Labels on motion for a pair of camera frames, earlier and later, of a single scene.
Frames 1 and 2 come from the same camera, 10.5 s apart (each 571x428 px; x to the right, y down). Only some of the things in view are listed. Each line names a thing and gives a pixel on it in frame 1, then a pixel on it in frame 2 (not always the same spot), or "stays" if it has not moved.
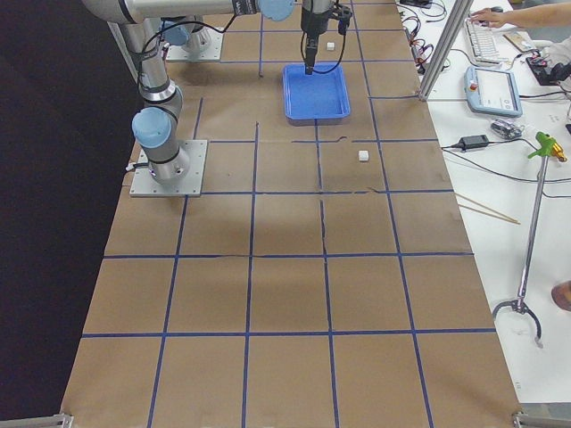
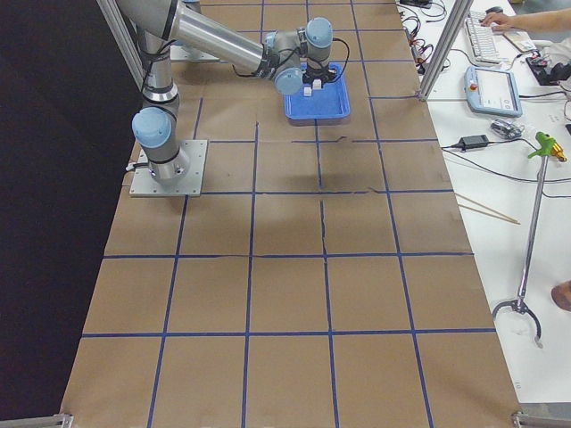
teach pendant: (492, 91) stays
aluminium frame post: (448, 40) stays
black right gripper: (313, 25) → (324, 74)
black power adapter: (473, 141) stays
